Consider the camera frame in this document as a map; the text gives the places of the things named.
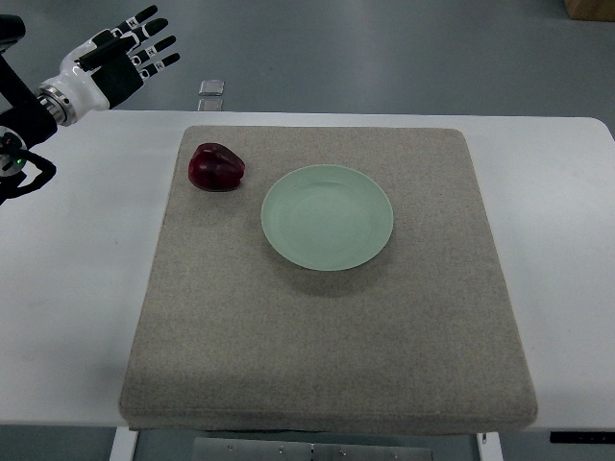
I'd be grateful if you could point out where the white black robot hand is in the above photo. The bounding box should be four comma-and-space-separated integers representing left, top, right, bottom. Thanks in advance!
43, 5, 180, 118

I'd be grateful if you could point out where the red apple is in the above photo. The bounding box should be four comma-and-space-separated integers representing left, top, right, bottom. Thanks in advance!
187, 143, 245, 192

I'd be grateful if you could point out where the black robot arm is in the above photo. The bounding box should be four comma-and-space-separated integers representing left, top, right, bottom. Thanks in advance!
1, 59, 69, 202

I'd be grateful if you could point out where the upper floor socket plate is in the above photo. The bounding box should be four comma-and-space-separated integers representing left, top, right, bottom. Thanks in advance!
198, 79, 225, 96

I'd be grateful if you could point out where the floor socket plate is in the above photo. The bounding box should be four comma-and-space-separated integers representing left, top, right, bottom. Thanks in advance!
197, 98, 224, 111
198, 79, 225, 96

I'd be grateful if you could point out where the lower floor socket plate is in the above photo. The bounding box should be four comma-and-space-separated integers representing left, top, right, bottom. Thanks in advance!
197, 98, 224, 111

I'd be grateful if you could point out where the pale green plate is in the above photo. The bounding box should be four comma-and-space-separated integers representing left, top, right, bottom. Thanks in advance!
260, 164, 394, 272

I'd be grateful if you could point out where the beige fabric mat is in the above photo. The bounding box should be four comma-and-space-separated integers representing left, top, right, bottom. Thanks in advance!
119, 126, 538, 434

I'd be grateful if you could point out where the brown cardboard box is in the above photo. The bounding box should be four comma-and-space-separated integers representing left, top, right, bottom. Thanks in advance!
564, 0, 615, 22

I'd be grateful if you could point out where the black table control panel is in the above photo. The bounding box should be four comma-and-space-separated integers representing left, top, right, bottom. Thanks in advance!
550, 431, 615, 445

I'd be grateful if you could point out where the white table leg frame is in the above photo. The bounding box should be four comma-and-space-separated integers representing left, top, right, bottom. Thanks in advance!
109, 427, 138, 461

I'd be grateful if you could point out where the grey metal base plate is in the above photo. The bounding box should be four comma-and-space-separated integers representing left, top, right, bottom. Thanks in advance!
191, 438, 433, 461

